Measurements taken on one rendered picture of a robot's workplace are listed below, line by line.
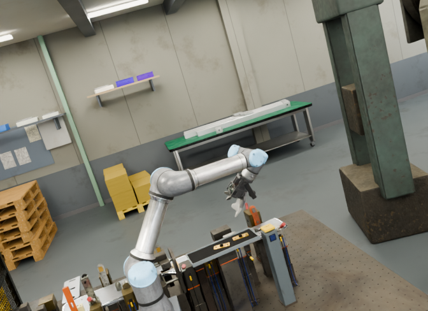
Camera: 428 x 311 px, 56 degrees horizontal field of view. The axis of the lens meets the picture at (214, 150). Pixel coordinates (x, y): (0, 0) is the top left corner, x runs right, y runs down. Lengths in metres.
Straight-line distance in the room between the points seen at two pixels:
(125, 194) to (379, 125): 4.45
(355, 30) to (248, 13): 5.05
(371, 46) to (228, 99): 4.98
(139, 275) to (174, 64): 6.62
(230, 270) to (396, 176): 2.18
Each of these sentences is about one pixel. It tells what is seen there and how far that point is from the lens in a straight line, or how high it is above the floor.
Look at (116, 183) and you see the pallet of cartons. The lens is 6.87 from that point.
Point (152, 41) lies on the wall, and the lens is 8.09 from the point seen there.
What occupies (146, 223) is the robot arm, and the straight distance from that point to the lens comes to 1.86.
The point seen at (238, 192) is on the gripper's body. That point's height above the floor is 1.40.
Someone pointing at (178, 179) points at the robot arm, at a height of 1.63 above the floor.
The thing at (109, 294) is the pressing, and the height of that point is 1.00.
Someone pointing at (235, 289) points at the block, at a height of 0.93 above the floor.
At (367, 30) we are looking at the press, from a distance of 3.69.
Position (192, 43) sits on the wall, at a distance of 8.18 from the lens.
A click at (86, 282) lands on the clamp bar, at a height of 1.19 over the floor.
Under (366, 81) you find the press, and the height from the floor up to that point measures 1.53.
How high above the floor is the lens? 2.06
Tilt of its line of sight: 12 degrees down
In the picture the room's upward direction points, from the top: 17 degrees counter-clockwise
